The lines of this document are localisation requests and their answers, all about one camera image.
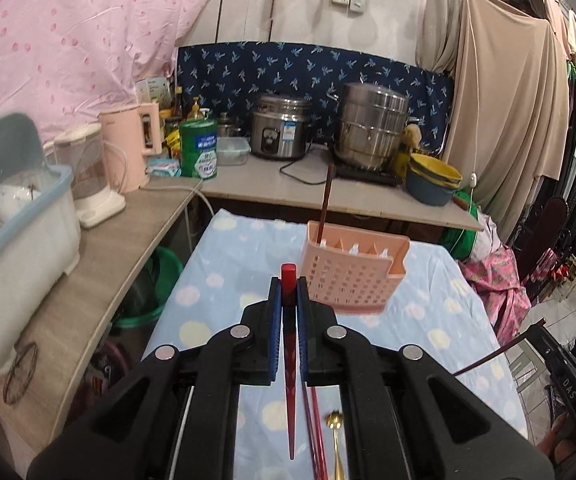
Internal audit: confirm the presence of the wet wipes pack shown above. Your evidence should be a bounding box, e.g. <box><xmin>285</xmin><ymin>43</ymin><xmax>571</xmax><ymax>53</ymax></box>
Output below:
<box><xmin>146</xmin><ymin>156</ymin><xmax>183</xmax><ymax>178</ymax></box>

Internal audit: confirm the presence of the white bowl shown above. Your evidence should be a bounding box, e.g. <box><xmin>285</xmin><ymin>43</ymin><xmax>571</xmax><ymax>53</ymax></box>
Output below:
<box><xmin>0</xmin><ymin>182</ymin><xmax>44</xmax><ymax>221</ymax></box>

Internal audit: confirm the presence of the green plastic basin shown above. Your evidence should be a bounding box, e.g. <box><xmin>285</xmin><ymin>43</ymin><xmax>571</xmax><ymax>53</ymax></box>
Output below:
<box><xmin>113</xmin><ymin>247</ymin><xmax>183</xmax><ymax>329</ymax></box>

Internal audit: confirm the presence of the steel steamer pot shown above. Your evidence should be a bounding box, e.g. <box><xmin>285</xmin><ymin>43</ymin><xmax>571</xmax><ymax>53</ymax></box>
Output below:
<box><xmin>329</xmin><ymin>81</ymin><xmax>413</xmax><ymax>171</ymax></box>

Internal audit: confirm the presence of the black induction cooktop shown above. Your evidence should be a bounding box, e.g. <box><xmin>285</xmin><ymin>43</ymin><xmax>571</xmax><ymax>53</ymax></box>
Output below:
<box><xmin>330</xmin><ymin>160</ymin><xmax>403</xmax><ymax>187</ymax></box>

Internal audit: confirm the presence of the white wall socket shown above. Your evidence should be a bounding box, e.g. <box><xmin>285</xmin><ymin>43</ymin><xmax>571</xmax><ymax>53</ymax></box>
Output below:
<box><xmin>330</xmin><ymin>0</ymin><xmax>367</xmax><ymax>15</ymax></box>

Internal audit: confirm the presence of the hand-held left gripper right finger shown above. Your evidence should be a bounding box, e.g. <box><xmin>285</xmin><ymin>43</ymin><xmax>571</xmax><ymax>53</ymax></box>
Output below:
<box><xmin>295</xmin><ymin>276</ymin><xmax>553</xmax><ymax>480</ymax></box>

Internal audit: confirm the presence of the blue bowl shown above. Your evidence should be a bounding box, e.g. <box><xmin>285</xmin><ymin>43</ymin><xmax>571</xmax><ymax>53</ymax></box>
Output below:
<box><xmin>407</xmin><ymin>170</ymin><xmax>456</xmax><ymax>207</ymax></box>

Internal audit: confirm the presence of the white carton box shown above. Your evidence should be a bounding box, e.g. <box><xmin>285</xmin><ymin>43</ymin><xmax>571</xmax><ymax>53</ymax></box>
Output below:
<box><xmin>135</xmin><ymin>77</ymin><xmax>171</xmax><ymax>111</ymax></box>

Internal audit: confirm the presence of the beige hanging cloth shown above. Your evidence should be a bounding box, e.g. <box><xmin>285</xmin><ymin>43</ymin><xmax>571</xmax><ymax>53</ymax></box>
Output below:
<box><xmin>440</xmin><ymin>0</ymin><xmax>571</xmax><ymax>241</ymax></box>

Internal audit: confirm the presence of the steel rice cooker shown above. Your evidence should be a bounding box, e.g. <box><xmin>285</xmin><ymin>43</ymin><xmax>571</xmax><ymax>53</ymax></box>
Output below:
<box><xmin>250</xmin><ymin>94</ymin><xmax>313</xmax><ymax>161</ymax></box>

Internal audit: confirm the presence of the pink patterned cloth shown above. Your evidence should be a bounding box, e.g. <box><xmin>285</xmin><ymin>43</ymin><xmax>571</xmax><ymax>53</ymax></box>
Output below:
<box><xmin>468</xmin><ymin>247</ymin><xmax>533</xmax><ymax>346</ymax></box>

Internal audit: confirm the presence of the gold spoon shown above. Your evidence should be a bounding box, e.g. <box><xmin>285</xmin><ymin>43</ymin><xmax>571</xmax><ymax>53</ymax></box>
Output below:
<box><xmin>325</xmin><ymin>410</ymin><xmax>349</xmax><ymax>480</ymax></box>

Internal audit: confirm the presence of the pink plastic utensil basket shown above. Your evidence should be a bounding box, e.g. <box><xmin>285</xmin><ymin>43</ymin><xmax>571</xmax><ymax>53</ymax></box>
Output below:
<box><xmin>302</xmin><ymin>220</ymin><xmax>411</xmax><ymax>316</ymax></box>

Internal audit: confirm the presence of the clear food container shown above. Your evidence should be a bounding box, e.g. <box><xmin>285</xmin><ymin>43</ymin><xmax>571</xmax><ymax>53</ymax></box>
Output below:
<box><xmin>216</xmin><ymin>137</ymin><xmax>249</xmax><ymax>167</ymax></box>

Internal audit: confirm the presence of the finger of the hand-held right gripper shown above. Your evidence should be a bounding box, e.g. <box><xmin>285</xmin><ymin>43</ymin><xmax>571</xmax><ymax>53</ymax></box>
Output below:
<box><xmin>516</xmin><ymin>317</ymin><xmax>566</xmax><ymax>361</ymax></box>

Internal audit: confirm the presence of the black power cord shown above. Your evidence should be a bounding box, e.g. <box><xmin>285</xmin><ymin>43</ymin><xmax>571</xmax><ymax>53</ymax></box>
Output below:
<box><xmin>280</xmin><ymin>152</ymin><xmax>339</xmax><ymax>186</ymax></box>

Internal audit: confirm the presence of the pink electric kettle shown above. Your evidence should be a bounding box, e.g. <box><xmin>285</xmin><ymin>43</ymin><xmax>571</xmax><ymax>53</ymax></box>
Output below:
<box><xmin>99</xmin><ymin>101</ymin><xmax>163</xmax><ymax>193</ymax></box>

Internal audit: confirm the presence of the light blue printed tablecloth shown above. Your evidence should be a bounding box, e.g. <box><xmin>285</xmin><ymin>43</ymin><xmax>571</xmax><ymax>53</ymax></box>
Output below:
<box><xmin>140</xmin><ymin>208</ymin><xmax>528</xmax><ymax>480</ymax></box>

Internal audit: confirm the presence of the small pot with lid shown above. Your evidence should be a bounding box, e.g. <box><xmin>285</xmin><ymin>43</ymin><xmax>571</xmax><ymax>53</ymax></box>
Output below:
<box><xmin>216</xmin><ymin>112</ymin><xmax>242</xmax><ymax>139</ymax></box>

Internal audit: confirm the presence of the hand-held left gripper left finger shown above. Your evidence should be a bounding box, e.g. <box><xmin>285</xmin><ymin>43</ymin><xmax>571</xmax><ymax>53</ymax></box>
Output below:
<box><xmin>27</xmin><ymin>276</ymin><xmax>285</xmax><ymax>480</ymax></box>

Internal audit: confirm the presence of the white kettle cable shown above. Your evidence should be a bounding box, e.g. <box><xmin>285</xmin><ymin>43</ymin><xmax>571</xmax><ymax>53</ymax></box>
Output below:
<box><xmin>140</xmin><ymin>180</ymin><xmax>216</xmax><ymax>221</ymax></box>

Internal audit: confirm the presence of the person's right hand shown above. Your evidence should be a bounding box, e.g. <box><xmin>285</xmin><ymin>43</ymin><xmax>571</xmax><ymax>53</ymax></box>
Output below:
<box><xmin>538</xmin><ymin>412</ymin><xmax>576</xmax><ymax>466</ymax></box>

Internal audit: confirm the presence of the yellow bowl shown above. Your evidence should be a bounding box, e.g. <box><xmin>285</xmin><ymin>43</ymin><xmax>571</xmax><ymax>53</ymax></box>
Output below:
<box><xmin>408</xmin><ymin>153</ymin><xmax>463</xmax><ymax>184</ymax></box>

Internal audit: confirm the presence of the blue white dish drainer box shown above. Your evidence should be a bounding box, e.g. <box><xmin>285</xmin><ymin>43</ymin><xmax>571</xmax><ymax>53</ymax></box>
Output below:
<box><xmin>0</xmin><ymin>112</ymin><xmax>83</xmax><ymax>376</ymax></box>

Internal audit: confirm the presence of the white blender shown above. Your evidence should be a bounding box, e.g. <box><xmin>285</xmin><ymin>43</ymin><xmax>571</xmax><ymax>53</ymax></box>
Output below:
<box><xmin>43</xmin><ymin>124</ymin><xmax>128</xmax><ymax>228</ymax></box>

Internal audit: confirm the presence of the yellow sponge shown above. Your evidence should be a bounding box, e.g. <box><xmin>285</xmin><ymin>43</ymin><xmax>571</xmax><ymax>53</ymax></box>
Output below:
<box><xmin>399</xmin><ymin>125</ymin><xmax>423</xmax><ymax>153</ymax></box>

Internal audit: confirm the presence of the green tin can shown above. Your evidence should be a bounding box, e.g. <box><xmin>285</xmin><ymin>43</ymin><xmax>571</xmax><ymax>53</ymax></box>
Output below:
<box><xmin>179</xmin><ymin>119</ymin><xmax>219</xmax><ymax>180</ymax></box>

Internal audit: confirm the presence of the navy leaf-print cloth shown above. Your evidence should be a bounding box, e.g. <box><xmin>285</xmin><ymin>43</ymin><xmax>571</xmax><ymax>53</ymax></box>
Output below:
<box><xmin>175</xmin><ymin>40</ymin><xmax>453</xmax><ymax>156</ymax></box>

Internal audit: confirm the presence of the pink floral cloth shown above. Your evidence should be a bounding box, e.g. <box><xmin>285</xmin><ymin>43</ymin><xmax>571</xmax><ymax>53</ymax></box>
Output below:
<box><xmin>0</xmin><ymin>0</ymin><xmax>233</xmax><ymax>161</ymax></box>

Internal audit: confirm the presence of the white stool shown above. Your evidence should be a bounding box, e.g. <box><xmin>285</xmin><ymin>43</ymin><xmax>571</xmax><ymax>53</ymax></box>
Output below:
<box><xmin>510</xmin><ymin>347</ymin><xmax>543</xmax><ymax>386</ymax></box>

